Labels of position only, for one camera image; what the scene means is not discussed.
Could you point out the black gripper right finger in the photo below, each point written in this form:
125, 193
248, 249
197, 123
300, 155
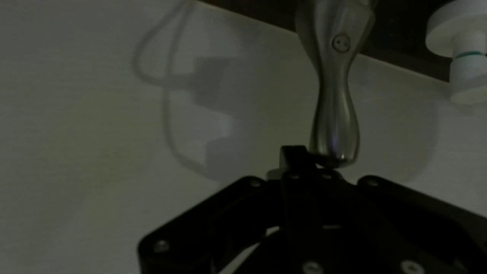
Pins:
405, 228

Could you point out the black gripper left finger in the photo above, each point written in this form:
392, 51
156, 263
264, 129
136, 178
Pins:
238, 222

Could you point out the white pump soap dispenser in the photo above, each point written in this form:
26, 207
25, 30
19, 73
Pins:
465, 35

